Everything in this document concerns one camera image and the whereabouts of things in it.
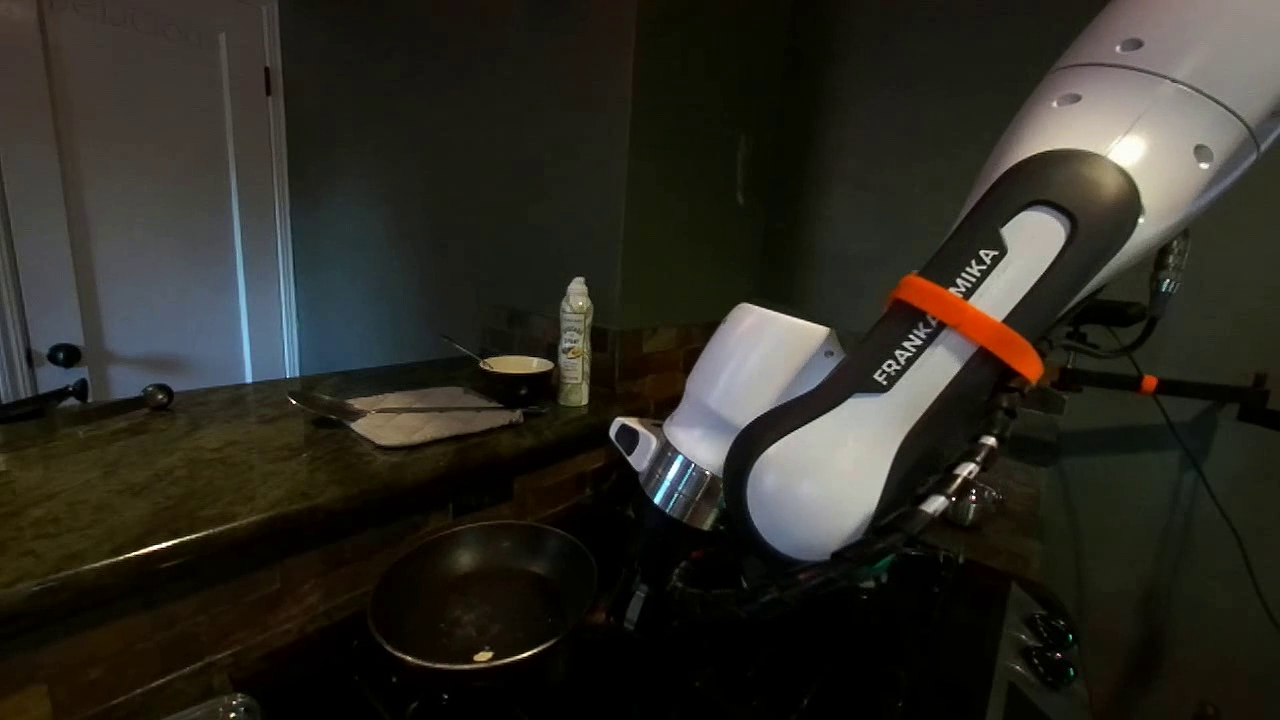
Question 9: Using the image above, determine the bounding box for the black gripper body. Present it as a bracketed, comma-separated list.
[602, 507, 753, 631]

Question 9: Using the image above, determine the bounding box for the black frying pan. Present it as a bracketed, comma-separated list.
[365, 514, 609, 680]

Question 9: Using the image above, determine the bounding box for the black gas stove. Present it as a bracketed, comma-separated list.
[244, 465, 1016, 720]

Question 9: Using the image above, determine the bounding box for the black stove knob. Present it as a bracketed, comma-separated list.
[1016, 603, 1087, 691]

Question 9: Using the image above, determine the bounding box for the white spray bottle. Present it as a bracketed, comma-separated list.
[557, 271, 597, 411]

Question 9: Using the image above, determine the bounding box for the dark bowl with white contents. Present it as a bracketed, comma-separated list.
[476, 348, 559, 408]

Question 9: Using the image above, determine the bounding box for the shiny metal shaker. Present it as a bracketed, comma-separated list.
[948, 476, 1009, 531]

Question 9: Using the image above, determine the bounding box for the black knife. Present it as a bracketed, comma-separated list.
[283, 386, 359, 429]

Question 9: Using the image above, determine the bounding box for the black rod with orange mark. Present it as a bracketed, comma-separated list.
[1054, 363, 1280, 433]

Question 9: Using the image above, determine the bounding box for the white door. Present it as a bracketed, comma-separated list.
[0, 0, 306, 403]

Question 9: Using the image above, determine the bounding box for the black cable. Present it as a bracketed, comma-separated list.
[1119, 348, 1280, 631]

